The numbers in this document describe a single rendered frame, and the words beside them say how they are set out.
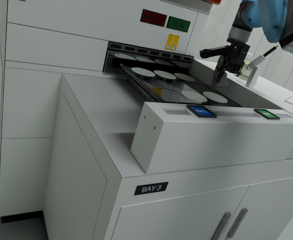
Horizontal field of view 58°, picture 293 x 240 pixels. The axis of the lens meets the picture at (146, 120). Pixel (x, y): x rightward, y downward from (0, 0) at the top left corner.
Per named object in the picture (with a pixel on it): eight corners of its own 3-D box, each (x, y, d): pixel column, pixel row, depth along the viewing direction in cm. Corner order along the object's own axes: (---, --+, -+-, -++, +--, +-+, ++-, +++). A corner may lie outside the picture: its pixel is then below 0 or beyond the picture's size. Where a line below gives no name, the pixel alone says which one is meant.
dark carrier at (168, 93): (122, 65, 109) (123, 64, 109) (187, 74, 127) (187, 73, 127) (164, 102, 84) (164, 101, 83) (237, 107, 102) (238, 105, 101)
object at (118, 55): (102, 71, 112) (107, 48, 108) (184, 80, 134) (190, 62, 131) (104, 72, 110) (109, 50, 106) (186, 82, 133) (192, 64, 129)
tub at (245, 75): (232, 74, 120) (238, 60, 117) (237, 73, 126) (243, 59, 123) (248, 81, 116) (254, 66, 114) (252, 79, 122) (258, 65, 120)
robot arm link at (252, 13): (280, -9, 78) (269, -8, 88) (243, 9, 81) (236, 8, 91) (288, 16, 81) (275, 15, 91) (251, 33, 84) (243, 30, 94)
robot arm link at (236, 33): (234, 27, 94) (229, 25, 102) (229, 40, 96) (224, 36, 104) (254, 33, 95) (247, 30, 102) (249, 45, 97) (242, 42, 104)
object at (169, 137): (129, 150, 67) (143, 101, 61) (264, 144, 96) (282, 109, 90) (145, 175, 60) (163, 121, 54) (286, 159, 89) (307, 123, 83)
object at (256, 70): (237, 82, 108) (251, 50, 103) (243, 82, 110) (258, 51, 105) (248, 87, 104) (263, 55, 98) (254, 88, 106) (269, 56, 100)
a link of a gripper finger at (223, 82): (225, 96, 106) (234, 75, 102) (210, 93, 106) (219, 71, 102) (223, 94, 109) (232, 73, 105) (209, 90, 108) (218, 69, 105)
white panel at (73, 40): (4, 64, 95) (10, -64, 79) (181, 84, 138) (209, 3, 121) (4, 67, 93) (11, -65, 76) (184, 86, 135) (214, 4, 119)
